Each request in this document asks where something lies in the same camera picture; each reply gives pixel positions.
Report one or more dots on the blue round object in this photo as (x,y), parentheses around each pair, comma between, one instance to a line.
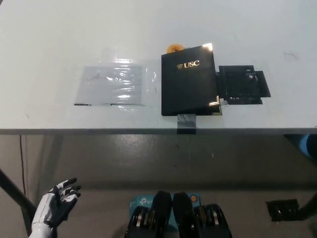
(309,145)

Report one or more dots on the black USC diary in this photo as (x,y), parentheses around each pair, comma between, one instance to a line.
(188,86)

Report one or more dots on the grey duct tape strip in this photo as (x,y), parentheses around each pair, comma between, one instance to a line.
(187,122)

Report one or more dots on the clear plastic sheet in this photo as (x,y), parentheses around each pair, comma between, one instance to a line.
(111,84)

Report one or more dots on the black tape patch on desk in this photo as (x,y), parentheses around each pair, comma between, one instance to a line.
(237,84)

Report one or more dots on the white and black left hand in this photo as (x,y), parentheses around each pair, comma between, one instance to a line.
(59,205)

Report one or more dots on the black slanted table leg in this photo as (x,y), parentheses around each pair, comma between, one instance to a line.
(309,205)
(15,193)

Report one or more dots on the black floor tape patch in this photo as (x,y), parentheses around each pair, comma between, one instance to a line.
(282,209)

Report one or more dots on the teal tp-link box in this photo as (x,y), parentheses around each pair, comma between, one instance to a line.
(138,201)

